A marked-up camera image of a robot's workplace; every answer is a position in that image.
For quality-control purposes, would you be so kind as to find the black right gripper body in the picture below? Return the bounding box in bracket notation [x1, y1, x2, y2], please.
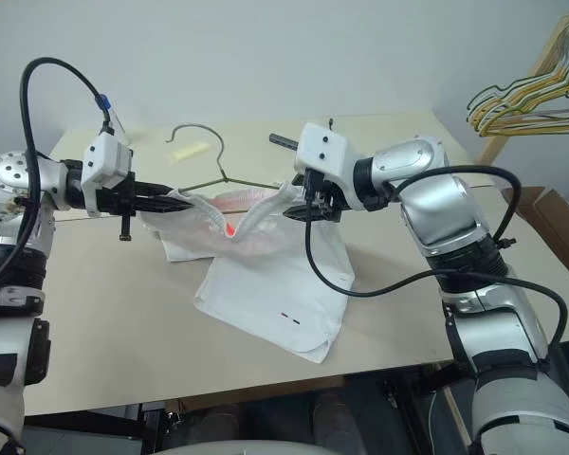
[301, 170, 350, 224]

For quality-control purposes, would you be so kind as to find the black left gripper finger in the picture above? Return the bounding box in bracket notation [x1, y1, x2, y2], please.
[137, 181, 194, 209]
[138, 196, 192, 213]

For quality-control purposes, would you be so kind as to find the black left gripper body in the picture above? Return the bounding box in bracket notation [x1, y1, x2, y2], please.
[94, 172, 146, 243]

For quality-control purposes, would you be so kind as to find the olive wire hanger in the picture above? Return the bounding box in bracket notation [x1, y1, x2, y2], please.
[164, 123, 286, 196]

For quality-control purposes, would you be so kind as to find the white garment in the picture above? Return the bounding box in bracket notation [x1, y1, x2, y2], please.
[139, 181, 355, 366]

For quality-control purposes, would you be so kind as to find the pale yellow flat piece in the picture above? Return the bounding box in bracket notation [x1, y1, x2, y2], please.
[169, 140, 211, 164]

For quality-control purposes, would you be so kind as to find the bunch of coloured hangers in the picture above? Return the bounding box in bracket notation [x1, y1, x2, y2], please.
[473, 11, 569, 138]

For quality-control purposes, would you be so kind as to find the rack of yellow hangers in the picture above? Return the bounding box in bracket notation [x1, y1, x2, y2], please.
[466, 70, 569, 125]

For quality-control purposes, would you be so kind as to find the brown cardboard box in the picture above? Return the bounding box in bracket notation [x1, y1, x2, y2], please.
[501, 185, 569, 343]

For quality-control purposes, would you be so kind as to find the grey robot torso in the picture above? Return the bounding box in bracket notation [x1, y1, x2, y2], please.
[159, 437, 334, 455]

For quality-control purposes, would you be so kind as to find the light wooden stick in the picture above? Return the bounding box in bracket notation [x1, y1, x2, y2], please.
[439, 373, 471, 455]

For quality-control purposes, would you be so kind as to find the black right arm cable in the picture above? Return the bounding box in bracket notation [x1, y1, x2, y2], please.
[303, 164, 569, 367]

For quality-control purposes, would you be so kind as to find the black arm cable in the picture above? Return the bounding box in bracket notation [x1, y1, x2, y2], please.
[303, 164, 569, 367]
[0, 56, 117, 304]

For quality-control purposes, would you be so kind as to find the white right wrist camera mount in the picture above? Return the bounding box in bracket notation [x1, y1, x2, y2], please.
[292, 121, 349, 184]

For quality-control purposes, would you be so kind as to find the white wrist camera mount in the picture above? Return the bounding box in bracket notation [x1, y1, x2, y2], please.
[292, 121, 349, 184]
[80, 132, 136, 217]

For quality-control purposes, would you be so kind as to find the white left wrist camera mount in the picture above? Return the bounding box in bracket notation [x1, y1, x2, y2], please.
[80, 132, 136, 217]

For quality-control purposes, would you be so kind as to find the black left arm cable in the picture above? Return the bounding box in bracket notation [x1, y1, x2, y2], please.
[0, 56, 117, 304]

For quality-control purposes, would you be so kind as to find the white wire hanger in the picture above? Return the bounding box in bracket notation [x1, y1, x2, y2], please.
[500, 18, 569, 122]

